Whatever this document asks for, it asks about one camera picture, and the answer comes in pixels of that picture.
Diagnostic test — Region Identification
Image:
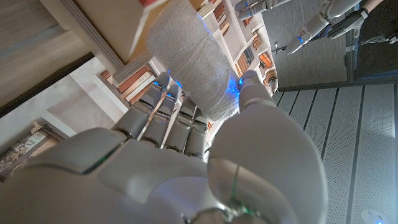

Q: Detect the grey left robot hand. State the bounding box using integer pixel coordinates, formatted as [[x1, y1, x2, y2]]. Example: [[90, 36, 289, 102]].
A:
[[233, 0, 369, 55]]

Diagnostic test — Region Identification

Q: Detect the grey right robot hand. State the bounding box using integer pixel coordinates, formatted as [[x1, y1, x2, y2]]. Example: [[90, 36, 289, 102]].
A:
[[0, 70, 329, 224]]

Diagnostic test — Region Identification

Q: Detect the white string spool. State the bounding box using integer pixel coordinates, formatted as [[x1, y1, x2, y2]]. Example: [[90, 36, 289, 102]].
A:
[[146, 0, 240, 122]]

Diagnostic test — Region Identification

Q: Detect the light wooden drawer box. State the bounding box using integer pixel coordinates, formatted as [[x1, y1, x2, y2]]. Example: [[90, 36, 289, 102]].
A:
[[40, 0, 215, 84]]

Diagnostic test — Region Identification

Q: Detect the printed bookshelf backdrop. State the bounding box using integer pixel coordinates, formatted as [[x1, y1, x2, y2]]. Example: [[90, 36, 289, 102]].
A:
[[0, 0, 280, 182]]

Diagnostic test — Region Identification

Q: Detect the round white ceiling detector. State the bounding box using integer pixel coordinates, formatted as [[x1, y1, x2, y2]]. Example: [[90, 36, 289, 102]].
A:
[[360, 208, 391, 224]]

